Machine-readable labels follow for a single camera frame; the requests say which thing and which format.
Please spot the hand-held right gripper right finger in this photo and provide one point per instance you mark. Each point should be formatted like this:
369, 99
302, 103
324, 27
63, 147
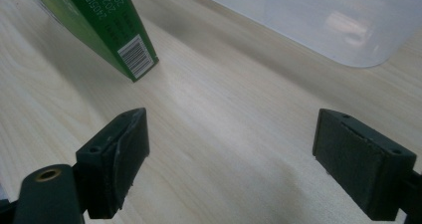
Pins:
358, 157

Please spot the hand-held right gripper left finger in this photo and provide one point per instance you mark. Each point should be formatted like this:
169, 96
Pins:
112, 164

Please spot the green cardboard box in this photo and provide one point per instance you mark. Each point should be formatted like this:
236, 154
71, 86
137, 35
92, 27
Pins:
99, 21

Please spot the clear plastic container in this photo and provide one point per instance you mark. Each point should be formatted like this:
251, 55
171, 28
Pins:
318, 15

